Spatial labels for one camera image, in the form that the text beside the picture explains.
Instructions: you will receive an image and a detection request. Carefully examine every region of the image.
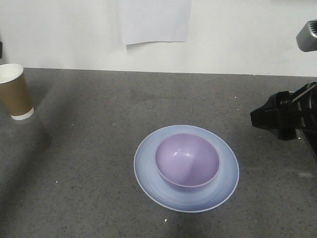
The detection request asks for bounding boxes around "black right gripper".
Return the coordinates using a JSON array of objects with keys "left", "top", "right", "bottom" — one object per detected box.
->
[{"left": 249, "top": 81, "right": 317, "bottom": 141}]

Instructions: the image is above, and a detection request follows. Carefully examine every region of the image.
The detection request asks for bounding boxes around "purple plastic bowl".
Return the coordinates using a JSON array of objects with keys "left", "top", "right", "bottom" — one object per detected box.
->
[{"left": 155, "top": 133, "right": 221, "bottom": 191}]

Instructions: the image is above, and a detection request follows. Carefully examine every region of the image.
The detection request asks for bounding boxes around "light blue plate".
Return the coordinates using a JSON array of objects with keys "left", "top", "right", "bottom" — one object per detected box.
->
[{"left": 134, "top": 125, "right": 240, "bottom": 213}]

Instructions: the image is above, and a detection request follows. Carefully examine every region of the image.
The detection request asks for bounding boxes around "brown paper cup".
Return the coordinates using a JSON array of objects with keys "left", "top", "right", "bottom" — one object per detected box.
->
[{"left": 0, "top": 64, "right": 34, "bottom": 120}]

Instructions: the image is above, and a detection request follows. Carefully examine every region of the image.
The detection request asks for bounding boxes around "white paper sheet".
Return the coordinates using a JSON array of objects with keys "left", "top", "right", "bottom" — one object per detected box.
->
[{"left": 119, "top": 0, "right": 192, "bottom": 45}]

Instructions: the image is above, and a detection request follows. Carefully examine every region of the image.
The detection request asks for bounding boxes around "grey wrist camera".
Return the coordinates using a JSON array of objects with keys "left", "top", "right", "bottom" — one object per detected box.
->
[{"left": 296, "top": 19, "right": 317, "bottom": 52}]

